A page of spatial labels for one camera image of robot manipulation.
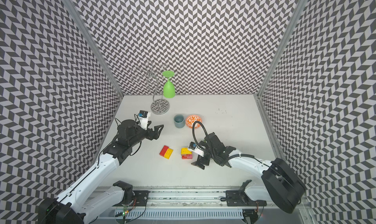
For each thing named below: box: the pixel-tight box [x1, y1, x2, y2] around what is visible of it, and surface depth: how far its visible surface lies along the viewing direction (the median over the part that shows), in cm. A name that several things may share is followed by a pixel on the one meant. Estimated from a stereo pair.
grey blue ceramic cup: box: [173, 113, 186, 129], surface depth 101 cm
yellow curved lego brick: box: [180, 147, 193, 155], surface depth 81 cm
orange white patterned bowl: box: [185, 114, 203, 129], surface depth 101 cm
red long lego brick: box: [159, 145, 169, 157], surface depth 89 cm
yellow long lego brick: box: [164, 148, 174, 160], surface depth 88 cm
